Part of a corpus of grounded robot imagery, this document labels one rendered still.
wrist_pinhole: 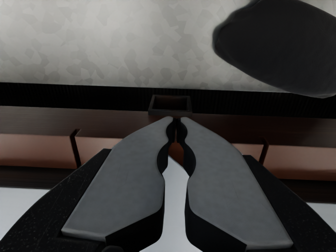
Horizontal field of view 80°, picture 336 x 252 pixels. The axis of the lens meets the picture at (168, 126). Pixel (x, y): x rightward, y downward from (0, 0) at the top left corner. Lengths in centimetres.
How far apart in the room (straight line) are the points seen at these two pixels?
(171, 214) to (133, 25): 24
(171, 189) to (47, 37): 27
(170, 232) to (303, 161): 15
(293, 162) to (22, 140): 26
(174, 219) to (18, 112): 21
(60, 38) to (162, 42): 14
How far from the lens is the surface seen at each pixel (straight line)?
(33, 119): 26
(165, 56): 31
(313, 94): 36
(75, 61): 34
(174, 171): 18
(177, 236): 25
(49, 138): 22
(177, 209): 21
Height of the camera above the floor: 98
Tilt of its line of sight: 60 degrees down
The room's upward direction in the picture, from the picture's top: 175 degrees counter-clockwise
